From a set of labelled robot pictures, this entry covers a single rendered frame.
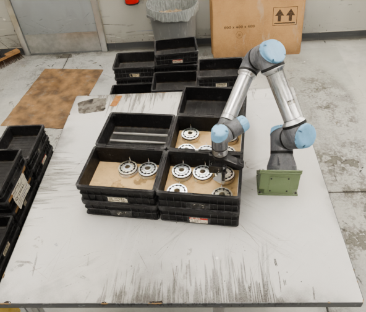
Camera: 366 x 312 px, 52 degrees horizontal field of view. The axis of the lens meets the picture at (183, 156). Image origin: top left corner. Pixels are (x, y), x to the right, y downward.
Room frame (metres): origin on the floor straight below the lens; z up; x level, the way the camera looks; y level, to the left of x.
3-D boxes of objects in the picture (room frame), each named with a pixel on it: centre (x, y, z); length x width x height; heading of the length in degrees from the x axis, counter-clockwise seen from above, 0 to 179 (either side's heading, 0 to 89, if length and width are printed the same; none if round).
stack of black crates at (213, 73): (2.81, -0.39, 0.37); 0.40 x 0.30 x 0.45; 84
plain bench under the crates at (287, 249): (1.55, 0.03, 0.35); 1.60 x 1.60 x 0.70; 85
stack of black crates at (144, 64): (3.28, 0.37, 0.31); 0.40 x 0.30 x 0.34; 85
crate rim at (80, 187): (1.37, 0.31, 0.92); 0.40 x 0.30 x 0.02; 77
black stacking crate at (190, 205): (1.28, -0.08, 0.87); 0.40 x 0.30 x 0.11; 77
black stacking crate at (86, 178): (1.37, 0.31, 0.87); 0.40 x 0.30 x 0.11; 77
